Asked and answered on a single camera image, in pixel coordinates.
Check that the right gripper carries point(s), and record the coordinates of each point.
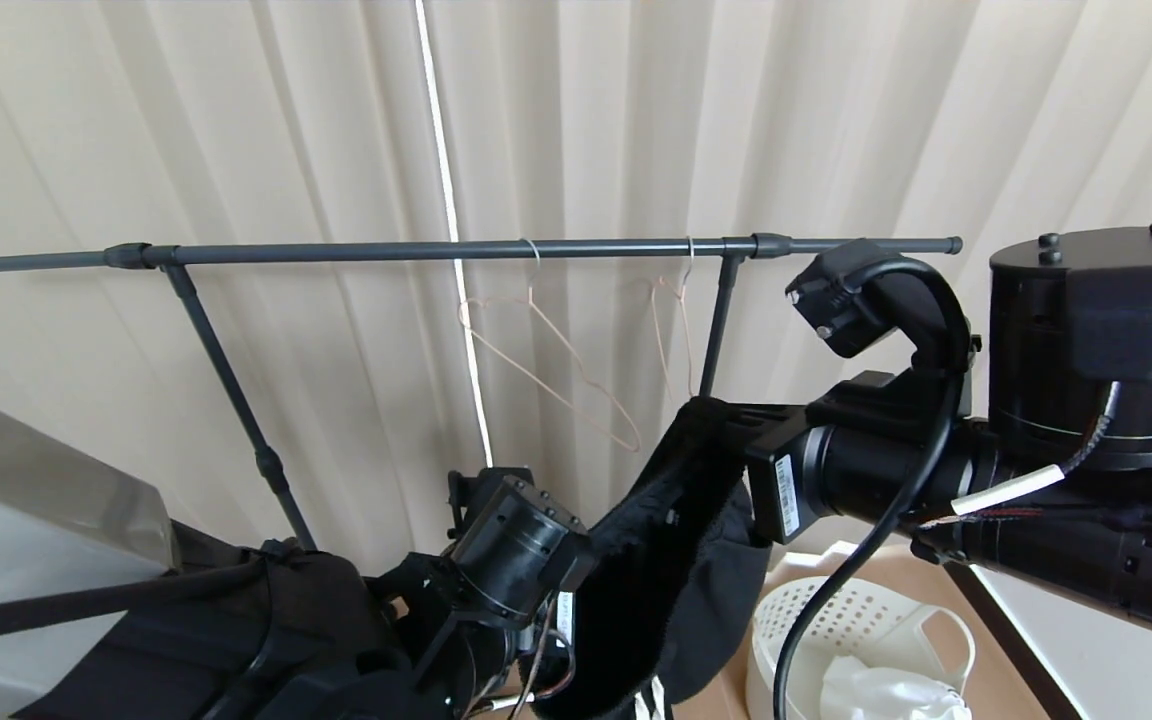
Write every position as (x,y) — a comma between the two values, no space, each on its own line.
(856,470)

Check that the black garment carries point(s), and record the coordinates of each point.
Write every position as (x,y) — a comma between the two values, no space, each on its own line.
(636,560)

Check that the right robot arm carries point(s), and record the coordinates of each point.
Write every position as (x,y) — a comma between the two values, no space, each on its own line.
(1096,340)

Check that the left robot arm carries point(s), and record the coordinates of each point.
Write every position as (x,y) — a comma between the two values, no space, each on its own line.
(516,550)

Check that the white laundry basket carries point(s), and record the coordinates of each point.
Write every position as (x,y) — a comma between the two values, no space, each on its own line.
(836,620)

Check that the pink clothes hanger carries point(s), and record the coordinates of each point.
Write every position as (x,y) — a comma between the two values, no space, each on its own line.
(686,330)
(532,300)

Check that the black clothes rack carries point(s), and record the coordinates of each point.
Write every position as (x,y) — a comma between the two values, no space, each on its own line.
(336,251)

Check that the white garment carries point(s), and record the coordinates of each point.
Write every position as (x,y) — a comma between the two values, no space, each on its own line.
(886,695)

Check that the beige curtain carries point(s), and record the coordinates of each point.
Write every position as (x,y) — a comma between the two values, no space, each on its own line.
(236,120)

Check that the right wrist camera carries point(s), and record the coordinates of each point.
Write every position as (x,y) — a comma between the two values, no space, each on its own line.
(836,300)

